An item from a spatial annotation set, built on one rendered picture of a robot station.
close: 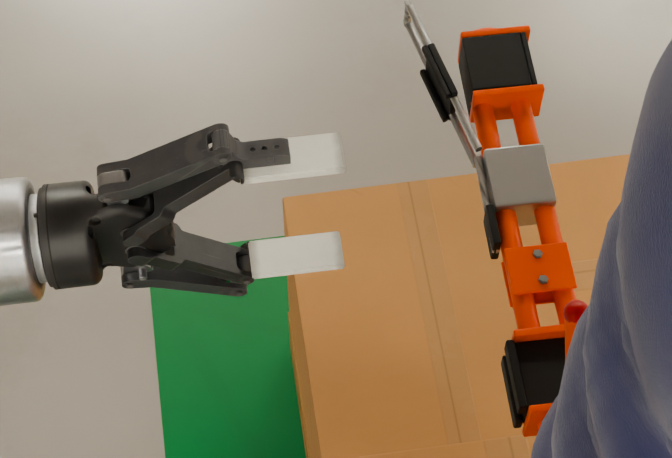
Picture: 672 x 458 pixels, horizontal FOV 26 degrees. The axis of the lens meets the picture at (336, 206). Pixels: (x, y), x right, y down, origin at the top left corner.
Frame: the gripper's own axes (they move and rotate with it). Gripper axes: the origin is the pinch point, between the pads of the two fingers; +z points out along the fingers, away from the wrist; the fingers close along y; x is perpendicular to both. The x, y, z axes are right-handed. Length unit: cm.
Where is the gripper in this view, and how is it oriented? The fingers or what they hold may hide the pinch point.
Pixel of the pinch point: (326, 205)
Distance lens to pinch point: 104.3
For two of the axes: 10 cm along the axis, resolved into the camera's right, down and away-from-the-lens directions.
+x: 1.3, 8.5, -5.1
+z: 9.9, -1.1, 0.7
